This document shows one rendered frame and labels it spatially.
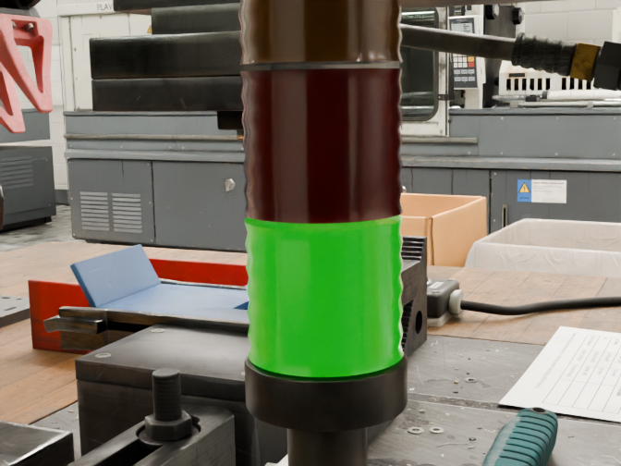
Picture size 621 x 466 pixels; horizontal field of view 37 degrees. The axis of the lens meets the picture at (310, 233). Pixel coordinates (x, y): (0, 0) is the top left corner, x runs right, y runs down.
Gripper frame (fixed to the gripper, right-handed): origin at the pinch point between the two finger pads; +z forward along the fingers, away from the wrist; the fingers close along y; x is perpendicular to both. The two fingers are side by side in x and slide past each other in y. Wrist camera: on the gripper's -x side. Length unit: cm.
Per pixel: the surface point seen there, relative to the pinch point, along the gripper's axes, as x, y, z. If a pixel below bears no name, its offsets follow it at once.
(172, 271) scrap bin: 12.3, -2.7, 15.4
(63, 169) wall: 675, -495, -196
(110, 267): -12.6, 9.7, 16.0
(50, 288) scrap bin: 0.8, -6.6, 12.8
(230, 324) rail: -16.3, 17.7, 22.6
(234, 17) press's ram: -18.8, 27.3, 9.6
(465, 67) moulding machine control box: 429, -54, -44
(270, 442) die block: -22.3, 20.4, 28.4
